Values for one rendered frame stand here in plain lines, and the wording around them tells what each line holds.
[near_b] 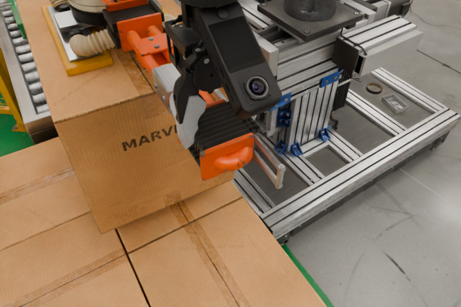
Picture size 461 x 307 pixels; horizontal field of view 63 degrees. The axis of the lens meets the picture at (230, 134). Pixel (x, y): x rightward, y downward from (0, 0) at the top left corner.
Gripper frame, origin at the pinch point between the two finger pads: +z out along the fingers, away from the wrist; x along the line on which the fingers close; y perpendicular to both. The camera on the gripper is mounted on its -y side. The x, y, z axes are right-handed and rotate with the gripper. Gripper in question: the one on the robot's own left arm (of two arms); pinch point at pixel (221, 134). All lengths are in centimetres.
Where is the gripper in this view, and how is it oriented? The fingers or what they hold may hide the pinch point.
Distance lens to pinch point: 50.2
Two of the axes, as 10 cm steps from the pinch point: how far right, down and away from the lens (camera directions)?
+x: -8.8, 3.4, -3.3
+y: -4.7, -6.3, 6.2
